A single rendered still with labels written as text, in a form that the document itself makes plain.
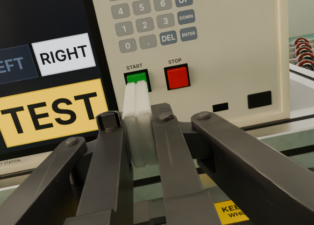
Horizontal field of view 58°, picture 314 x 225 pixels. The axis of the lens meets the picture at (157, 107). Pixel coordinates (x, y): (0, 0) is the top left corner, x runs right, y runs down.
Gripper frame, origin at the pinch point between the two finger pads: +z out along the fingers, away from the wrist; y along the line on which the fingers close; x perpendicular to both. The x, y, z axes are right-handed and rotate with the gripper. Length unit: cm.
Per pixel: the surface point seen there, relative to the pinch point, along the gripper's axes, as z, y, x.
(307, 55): 134, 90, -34
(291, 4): 638, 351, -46
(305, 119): 8.4, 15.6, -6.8
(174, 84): 9.0, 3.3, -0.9
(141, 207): 21.6, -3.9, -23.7
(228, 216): 3.0, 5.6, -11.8
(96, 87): 9.5, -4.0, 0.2
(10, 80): 9.5, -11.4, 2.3
